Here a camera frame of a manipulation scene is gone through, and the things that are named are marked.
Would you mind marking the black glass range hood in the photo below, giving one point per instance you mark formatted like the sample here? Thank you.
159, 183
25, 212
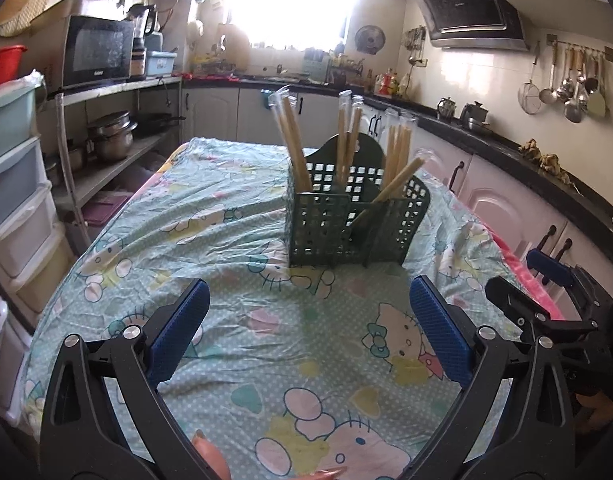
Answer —
466, 5

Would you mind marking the person's left hand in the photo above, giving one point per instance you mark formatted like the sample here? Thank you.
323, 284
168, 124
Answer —
211, 455

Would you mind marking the black microwave oven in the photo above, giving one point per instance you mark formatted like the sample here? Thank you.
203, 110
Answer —
99, 52

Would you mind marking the black blender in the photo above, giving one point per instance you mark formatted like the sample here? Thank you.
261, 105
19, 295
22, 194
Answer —
142, 40

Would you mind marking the metal pitcher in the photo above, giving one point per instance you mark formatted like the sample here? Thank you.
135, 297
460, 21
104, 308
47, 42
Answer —
474, 116

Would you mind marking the blue plastic box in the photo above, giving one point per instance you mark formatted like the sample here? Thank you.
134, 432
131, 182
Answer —
161, 62

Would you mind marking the large dark steel ladle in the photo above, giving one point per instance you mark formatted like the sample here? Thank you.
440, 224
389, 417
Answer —
573, 111

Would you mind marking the stacked steel pots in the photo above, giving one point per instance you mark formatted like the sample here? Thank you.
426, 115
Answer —
111, 135

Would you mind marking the group of condiment bottles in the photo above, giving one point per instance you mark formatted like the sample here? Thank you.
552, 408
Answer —
394, 85

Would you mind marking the pastel plastic drawer tower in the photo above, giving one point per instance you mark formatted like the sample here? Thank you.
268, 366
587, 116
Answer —
16, 170
1, 350

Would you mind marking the green plastic spatula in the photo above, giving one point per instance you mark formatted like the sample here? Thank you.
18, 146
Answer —
596, 105

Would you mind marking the wooden cutting board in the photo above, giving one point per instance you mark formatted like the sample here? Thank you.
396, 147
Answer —
235, 47

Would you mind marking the kitchen window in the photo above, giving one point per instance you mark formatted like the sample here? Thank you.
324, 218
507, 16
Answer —
296, 0

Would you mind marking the cartoon printed tablecloth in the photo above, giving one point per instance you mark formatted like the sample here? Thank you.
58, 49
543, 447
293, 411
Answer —
286, 360

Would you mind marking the purple storage box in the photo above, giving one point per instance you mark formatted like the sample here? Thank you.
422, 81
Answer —
106, 215

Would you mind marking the metal shelf table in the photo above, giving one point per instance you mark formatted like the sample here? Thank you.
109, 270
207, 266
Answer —
116, 87

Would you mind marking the set of wooden chopsticks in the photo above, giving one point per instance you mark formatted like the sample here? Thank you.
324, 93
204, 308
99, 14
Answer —
296, 160

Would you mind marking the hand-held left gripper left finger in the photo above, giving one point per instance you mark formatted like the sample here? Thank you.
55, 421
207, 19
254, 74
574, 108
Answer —
181, 330

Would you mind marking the pile of ginger roots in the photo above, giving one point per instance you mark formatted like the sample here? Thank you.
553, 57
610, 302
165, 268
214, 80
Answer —
544, 160

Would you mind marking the green plastic chopstick holder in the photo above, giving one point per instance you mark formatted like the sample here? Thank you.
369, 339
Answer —
336, 230

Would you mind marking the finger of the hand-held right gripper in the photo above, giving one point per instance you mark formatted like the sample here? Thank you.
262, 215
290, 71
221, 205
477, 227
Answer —
549, 267
516, 302

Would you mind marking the person's right hand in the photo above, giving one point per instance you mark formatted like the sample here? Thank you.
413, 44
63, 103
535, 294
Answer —
596, 412

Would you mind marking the black stone countertop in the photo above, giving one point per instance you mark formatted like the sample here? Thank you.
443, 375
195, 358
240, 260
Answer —
496, 146

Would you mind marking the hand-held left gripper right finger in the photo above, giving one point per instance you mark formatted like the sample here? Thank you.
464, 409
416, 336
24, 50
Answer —
439, 330

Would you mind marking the black wok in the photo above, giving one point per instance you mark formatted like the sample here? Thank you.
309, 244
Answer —
159, 122

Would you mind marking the small hanging kitchen tools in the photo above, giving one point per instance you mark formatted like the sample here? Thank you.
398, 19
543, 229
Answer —
415, 42

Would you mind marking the white base cabinets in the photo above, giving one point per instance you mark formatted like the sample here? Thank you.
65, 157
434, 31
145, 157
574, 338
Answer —
501, 195

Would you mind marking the small wall fan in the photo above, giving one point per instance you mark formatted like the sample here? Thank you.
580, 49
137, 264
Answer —
370, 39

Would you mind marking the wall utensil rail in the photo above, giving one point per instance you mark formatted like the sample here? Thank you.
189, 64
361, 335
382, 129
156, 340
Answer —
581, 49

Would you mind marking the blue hanging bin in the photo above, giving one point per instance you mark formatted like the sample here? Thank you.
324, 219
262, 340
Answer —
267, 100

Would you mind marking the red plastic basin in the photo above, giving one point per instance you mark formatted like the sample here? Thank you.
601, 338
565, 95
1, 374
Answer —
4, 67

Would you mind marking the steel kettle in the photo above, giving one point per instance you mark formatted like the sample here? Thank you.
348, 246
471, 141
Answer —
446, 108

